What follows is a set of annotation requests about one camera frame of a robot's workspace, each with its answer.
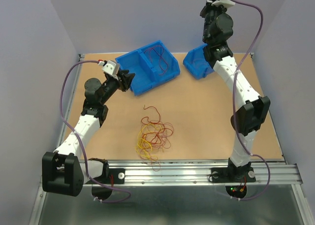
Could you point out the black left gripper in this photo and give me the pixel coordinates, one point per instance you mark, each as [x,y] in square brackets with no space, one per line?
[126,80]

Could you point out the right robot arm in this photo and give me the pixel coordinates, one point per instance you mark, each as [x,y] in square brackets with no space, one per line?
[249,107]

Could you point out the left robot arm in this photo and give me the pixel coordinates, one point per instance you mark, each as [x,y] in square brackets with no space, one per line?
[67,169]

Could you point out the blue bin middle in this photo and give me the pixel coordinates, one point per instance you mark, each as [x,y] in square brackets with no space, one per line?
[163,64]

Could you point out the blue bin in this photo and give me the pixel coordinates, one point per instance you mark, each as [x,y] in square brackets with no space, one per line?
[163,64]
[196,64]

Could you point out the blue bin right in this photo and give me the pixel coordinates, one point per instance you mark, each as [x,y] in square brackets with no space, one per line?
[196,64]

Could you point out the metal sheet front panel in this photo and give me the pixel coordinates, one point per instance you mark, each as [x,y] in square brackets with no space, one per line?
[187,205]

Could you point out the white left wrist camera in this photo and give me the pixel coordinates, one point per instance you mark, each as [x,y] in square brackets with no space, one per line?
[110,67]

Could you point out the aluminium left side rail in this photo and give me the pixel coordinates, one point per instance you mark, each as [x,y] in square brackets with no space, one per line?
[67,102]

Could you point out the aluminium rail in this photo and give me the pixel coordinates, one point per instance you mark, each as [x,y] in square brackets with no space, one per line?
[67,102]
[193,172]

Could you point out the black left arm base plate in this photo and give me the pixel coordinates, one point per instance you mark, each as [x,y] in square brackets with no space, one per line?
[116,176]

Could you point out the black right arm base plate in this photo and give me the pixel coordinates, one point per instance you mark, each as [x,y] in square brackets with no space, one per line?
[231,175]

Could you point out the aluminium front rail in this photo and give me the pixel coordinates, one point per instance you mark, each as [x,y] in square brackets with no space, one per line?
[193,172]

